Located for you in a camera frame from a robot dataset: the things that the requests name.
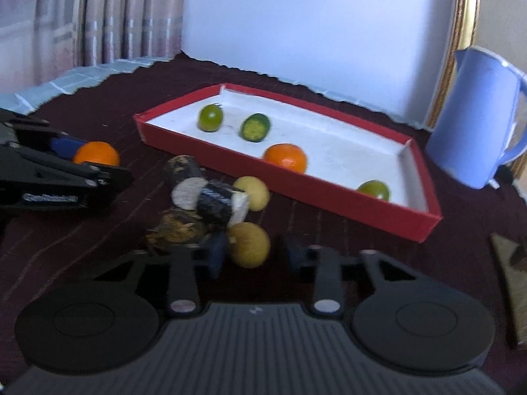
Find dark maroon striped cloth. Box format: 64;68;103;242
0;51;527;395

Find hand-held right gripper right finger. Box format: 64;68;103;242
284;236;414;317

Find small yellow round fruit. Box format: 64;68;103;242
233;176;270;212
227;222;269;268

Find brown flat object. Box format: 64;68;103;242
490;234;527;350

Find gold framed wall panel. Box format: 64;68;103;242
428;0;482;130

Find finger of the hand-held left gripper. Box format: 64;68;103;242
12;125;87;159
12;154;133;192

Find blue electric kettle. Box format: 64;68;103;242
425;46;527;190

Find patterned pink beige curtain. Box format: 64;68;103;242
0;0;190;91

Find orange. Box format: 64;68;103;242
73;142;121;167
263;143;308;173

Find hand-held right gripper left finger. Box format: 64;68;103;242
93;231;230;317

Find red shallow cardboard box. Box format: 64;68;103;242
134;83;442;241

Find green lime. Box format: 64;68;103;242
198;104;224;133
240;114;271;143
357;180;391;202

